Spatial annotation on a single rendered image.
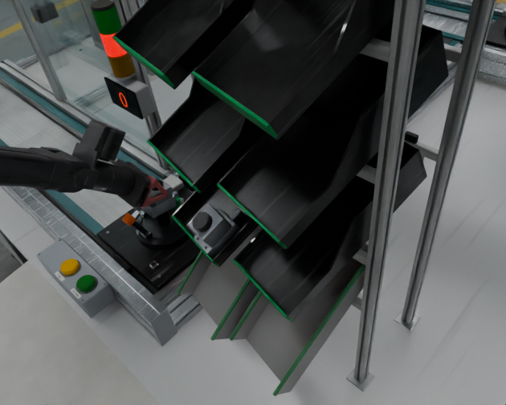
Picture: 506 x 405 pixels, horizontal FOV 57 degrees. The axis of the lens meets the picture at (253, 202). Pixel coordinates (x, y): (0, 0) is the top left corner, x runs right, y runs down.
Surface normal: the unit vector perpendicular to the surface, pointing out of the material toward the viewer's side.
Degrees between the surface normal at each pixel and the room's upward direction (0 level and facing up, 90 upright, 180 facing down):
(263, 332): 45
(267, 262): 25
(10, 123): 0
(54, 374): 0
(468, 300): 0
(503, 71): 90
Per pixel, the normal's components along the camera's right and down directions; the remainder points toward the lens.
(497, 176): -0.11, -0.70
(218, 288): -0.64, -0.16
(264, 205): -0.44, -0.44
